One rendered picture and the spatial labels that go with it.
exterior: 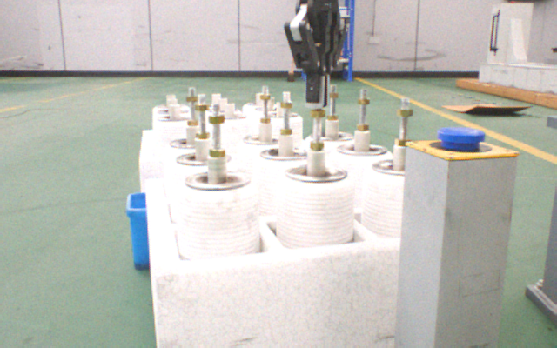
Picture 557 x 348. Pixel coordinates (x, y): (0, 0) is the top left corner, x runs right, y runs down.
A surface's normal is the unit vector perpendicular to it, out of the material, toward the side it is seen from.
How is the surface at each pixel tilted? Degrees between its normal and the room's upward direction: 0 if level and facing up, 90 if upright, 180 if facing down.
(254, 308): 90
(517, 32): 66
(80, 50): 90
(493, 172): 90
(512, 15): 90
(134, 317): 0
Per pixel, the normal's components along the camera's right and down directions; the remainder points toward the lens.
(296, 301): 0.28, 0.22
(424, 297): -0.96, 0.06
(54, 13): 0.00, 0.22
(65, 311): 0.00, -0.97
